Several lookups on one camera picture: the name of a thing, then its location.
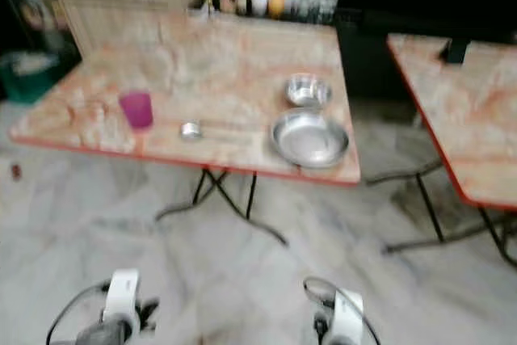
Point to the round steel plate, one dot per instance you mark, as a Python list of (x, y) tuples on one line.
[(310, 138)]

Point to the small black box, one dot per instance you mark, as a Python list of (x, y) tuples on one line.
[(455, 50)]

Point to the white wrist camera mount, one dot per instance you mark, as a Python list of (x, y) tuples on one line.
[(346, 317), (121, 292)]

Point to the pink plastic cup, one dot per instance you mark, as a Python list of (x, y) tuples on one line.
[(136, 109)]

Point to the marble pattern folding table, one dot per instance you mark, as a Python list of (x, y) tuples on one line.
[(210, 54), (477, 119)]

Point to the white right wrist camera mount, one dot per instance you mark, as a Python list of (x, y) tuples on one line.
[(346, 317)]

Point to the steel bowl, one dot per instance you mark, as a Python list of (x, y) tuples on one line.
[(308, 90)]

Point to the yellow egg ornament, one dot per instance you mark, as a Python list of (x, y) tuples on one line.
[(276, 2)]

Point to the small red floor object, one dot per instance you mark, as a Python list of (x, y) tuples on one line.
[(15, 171)]

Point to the white egg ornament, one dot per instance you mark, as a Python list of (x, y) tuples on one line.
[(258, 2)]

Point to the green plastic basket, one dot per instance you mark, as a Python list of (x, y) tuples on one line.
[(26, 77)]

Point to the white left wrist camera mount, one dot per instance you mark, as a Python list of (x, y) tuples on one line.
[(121, 292)]

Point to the dark egg ornament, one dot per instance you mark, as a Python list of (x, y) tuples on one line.
[(242, 2)]

